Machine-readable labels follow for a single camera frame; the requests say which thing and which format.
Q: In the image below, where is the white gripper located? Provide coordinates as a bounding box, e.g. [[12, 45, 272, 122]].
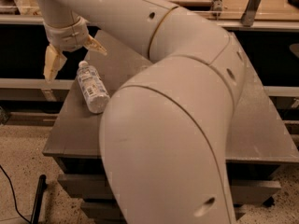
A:
[[43, 18, 107, 82]]

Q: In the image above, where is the clear plastic water bottle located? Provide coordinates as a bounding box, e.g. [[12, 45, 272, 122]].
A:
[[77, 61, 110, 114]]

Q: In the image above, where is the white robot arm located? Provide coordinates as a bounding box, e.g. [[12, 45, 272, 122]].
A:
[[54, 0, 246, 224]]

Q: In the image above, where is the black bar on floor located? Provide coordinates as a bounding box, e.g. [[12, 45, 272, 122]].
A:
[[31, 175, 47, 224]]

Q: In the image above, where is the black cable on floor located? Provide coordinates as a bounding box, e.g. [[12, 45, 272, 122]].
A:
[[0, 165, 31, 224]]

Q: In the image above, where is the right metal bracket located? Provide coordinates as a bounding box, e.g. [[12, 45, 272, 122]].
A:
[[241, 0, 262, 27]]

